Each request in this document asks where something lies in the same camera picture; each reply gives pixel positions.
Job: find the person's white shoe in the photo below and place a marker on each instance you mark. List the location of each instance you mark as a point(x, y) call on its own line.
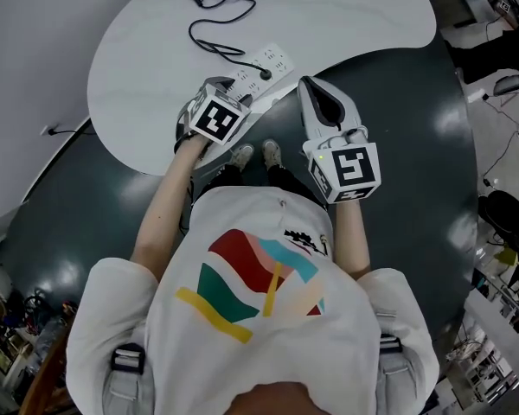
point(243, 156)
point(271, 154)

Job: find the person's white right shoe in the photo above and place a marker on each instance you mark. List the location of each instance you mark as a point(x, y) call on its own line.
point(271, 154)

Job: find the person's right forearm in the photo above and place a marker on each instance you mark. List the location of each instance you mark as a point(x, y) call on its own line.
point(350, 240)

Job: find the black power plug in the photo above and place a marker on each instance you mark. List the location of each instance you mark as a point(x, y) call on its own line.
point(265, 74)

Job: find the white power strip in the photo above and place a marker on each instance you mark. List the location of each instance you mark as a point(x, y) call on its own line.
point(277, 61)

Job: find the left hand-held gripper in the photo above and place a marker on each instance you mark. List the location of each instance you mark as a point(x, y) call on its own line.
point(216, 117)

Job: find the person's white left shoe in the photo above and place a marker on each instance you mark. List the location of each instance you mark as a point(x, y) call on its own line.
point(243, 156)

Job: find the white wall socket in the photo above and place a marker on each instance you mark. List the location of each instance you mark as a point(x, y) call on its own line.
point(48, 130)

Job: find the person's left forearm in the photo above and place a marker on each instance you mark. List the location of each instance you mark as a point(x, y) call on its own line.
point(168, 214)

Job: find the person's black trousers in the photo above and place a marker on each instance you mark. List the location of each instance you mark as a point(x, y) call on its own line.
point(294, 184)

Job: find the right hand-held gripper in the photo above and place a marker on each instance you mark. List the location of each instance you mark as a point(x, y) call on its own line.
point(354, 167)

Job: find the person's white printed shirt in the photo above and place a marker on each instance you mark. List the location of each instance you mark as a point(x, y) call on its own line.
point(264, 340)

